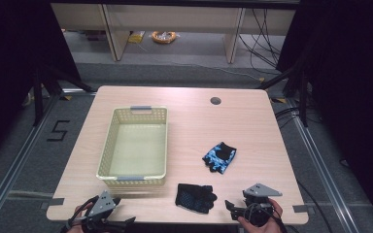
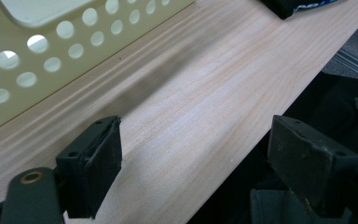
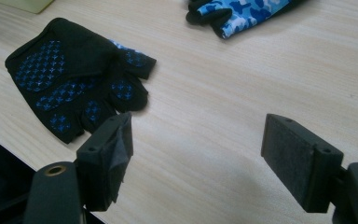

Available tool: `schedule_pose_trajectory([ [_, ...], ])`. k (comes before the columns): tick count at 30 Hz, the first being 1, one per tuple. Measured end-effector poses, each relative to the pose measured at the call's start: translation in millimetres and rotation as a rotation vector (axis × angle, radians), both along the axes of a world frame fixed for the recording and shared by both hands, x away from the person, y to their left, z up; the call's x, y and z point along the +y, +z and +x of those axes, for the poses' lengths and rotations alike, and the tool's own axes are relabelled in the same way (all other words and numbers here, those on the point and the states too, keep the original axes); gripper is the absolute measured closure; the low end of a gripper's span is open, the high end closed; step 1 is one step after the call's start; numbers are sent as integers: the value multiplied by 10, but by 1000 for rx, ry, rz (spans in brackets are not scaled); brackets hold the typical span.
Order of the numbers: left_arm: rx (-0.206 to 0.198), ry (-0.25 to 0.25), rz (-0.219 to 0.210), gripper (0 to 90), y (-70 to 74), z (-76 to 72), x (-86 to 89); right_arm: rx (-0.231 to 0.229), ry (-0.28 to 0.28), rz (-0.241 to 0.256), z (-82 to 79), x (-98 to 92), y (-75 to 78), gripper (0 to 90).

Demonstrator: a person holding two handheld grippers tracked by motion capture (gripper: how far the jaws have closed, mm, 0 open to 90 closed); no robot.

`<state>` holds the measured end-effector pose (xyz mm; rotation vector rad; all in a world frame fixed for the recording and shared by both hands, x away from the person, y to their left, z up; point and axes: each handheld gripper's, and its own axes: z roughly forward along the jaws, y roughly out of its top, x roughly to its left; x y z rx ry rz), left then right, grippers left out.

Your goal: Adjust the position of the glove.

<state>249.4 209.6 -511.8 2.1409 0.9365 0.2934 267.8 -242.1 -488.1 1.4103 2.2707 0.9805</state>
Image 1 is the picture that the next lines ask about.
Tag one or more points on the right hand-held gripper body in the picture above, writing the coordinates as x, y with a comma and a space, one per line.
259, 204

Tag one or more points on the grey tape piece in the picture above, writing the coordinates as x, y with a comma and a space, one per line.
300, 208
56, 202

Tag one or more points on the aluminium floor rail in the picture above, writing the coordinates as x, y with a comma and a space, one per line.
16, 165
323, 168

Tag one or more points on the pale yellow plastic basket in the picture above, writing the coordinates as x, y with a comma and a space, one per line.
136, 152

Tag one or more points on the grey table grommet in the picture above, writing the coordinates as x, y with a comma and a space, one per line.
215, 100

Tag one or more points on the dark curtain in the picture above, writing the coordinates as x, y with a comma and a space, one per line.
16, 48
353, 81

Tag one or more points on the black fingerless glove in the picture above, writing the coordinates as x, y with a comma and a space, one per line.
194, 197

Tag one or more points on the yellow black tape marker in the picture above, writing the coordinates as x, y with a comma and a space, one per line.
66, 97
279, 100

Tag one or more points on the blue camouflage fingerless glove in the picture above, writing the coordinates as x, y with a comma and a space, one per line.
218, 155

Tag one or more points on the yellow packet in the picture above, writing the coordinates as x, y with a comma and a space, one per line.
136, 37

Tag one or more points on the person's left hand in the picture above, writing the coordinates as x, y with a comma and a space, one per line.
82, 208

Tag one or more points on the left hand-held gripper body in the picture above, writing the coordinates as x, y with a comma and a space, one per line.
102, 204

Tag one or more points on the person's right hand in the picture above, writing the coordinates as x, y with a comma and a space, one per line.
262, 229

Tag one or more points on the black metal stand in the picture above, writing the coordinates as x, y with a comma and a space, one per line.
38, 97
302, 97

